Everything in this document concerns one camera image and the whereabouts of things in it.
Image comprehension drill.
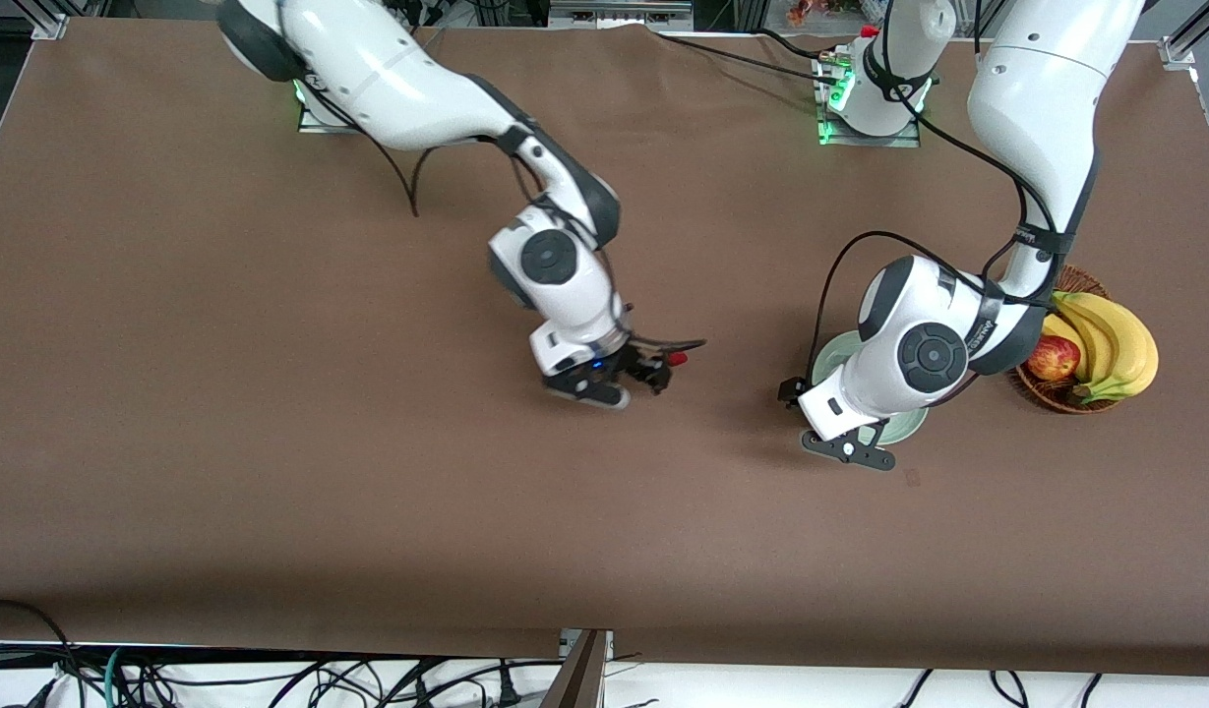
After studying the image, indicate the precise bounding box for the light green round plate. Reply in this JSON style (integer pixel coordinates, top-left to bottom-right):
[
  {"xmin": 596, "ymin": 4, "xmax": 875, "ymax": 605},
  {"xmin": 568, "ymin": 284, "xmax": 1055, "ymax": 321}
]
[{"xmin": 811, "ymin": 331, "xmax": 932, "ymax": 446}]

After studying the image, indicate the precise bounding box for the brown table cover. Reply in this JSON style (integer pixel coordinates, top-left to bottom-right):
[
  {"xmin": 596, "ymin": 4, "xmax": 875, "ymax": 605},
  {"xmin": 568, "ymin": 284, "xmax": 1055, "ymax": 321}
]
[{"xmin": 0, "ymin": 18, "xmax": 1209, "ymax": 679}]

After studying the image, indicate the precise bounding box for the brown wicker basket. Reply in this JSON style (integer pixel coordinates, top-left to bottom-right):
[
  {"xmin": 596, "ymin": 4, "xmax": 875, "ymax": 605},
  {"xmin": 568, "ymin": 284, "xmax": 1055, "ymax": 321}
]
[{"xmin": 1007, "ymin": 265, "xmax": 1122, "ymax": 415}]

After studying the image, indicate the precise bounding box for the red apple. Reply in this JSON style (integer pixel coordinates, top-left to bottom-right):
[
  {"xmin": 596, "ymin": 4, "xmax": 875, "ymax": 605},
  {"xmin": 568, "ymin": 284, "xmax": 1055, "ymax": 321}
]
[{"xmin": 1027, "ymin": 335, "xmax": 1081, "ymax": 383}]

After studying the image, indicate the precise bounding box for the yellow banana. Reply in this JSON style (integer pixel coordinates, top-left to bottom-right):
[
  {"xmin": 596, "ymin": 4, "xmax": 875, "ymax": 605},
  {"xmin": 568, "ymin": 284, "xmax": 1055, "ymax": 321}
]
[
  {"xmin": 1042, "ymin": 312, "xmax": 1090, "ymax": 383},
  {"xmin": 1057, "ymin": 292, "xmax": 1160, "ymax": 405},
  {"xmin": 1053, "ymin": 292, "xmax": 1118, "ymax": 384}
]

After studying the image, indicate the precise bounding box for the grey metal device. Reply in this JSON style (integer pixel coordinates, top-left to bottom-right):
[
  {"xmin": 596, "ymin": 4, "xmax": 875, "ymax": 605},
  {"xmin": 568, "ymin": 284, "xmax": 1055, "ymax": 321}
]
[{"xmin": 548, "ymin": 0, "xmax": 695, "ymax": 31}]

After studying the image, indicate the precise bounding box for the colourful background object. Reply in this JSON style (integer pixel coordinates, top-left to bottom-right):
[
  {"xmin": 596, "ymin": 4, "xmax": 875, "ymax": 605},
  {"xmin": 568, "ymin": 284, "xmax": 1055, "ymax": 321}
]
[{"xmin": 785, "ymin": 0, "xmax": 888, "ymax": 30}]

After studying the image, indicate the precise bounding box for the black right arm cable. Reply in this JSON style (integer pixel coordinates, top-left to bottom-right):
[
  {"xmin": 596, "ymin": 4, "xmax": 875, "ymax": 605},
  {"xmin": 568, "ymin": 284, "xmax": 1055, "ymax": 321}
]
[{"xmin": 304, "ymin": 74, "xmax": 709, "ymax": 353}]

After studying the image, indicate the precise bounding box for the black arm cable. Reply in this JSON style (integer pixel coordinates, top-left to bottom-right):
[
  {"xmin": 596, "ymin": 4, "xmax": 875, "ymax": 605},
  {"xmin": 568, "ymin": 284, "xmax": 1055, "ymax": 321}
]
[
  {"xmin": 304, "ymin": 74, "xmax": 709, "ymax": 353},
  {"xmin": 811, "ymin": 0, "xmax": 1067, "ymax": 371}
]

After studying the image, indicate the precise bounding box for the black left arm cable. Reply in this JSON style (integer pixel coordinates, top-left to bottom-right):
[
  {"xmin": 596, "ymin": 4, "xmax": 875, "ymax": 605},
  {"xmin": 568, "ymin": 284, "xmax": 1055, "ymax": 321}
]
[{"xmin": 811, "ymin": 0, "xmax": 1067, "ymax": 371}]

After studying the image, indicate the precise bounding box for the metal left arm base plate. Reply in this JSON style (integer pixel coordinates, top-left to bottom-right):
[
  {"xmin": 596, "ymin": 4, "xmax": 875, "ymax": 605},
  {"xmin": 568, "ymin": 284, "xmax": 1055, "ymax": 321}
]
[{"xmin": 816, "ymin": 54, "xmax": 922, "ymax": 148}]

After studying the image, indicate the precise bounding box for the metal frame profile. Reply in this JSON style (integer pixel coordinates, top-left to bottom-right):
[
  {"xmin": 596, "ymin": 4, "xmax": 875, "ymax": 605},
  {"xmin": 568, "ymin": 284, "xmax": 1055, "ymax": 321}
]
[{"xmin": 537, "ymin": 627, "xmax": 615, "ymax": 708}]

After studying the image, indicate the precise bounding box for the long black table cable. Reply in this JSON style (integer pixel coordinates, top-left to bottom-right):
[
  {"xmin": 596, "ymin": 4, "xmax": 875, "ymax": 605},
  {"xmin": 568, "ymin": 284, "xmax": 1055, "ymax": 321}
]
[{"xmin": 653, "ymin": 33, "xmax": 839, "ymax": 86}]

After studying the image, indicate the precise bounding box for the black cable with plug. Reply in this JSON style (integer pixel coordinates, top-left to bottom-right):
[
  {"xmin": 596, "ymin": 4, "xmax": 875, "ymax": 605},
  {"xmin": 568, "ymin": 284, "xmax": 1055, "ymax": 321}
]
[{"xmin": 484, "ymin": 661, "xmax": 528, "ymax": 708}]

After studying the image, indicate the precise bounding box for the short black table cable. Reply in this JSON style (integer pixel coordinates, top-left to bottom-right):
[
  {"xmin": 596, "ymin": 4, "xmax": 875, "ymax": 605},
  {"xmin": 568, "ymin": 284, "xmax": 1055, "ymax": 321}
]
[{"xmin": 756, "ymin": 28, "xmax": 833, "ymax": 58}]

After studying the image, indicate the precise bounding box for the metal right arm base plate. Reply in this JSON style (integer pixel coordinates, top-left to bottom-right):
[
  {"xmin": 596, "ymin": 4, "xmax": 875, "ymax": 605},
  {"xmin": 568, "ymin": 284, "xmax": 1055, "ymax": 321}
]
[{"xmin": 294, "ymin": 84, "xmax": 357, "ymax": 135}]

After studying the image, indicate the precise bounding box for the aluminium frame profile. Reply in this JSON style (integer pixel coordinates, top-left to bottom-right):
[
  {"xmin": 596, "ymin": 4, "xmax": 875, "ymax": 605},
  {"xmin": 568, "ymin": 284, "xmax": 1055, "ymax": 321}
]
[{"xmin": 1159, "ymin": 0, "xmax": 1209, "ymax": 72}]

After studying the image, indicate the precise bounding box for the thick black looped cable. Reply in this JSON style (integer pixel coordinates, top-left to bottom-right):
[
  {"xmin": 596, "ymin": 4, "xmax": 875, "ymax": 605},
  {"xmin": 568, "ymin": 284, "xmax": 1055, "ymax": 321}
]
[{"xmin": 0, "ymin": 598, "xmax": 86, "ymax": 708}]

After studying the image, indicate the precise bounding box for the aluminium frame corner bracket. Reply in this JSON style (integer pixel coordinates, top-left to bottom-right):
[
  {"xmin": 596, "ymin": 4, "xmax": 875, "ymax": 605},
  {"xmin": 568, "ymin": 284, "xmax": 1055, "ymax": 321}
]
[{"xmin": 29, "ymin": 0, "xmax": 72, "ymax": 41}]

